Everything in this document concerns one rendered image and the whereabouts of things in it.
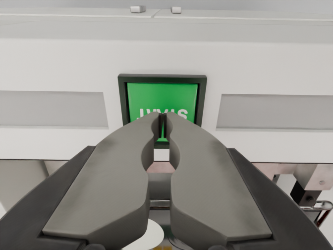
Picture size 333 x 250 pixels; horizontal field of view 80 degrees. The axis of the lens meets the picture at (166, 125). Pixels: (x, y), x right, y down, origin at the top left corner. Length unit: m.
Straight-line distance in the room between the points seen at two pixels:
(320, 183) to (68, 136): 0.29
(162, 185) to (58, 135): 0.26
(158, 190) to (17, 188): 0.23
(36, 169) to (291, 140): 0.27
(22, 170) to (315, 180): 0.34
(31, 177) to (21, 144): 0.09
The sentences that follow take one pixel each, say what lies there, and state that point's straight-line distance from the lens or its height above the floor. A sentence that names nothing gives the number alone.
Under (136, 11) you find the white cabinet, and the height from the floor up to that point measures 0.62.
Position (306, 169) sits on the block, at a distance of 0.32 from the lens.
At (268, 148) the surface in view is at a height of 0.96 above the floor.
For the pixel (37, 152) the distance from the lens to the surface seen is 0.19.
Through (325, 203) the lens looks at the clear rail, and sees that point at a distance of 0.38.
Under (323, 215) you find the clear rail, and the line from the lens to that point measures 0.40.
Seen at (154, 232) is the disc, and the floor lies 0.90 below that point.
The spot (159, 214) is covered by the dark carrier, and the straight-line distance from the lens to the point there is 0.33.
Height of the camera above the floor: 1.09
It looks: 59 degrees down
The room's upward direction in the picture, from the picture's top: 180 degrees counter-clockwise
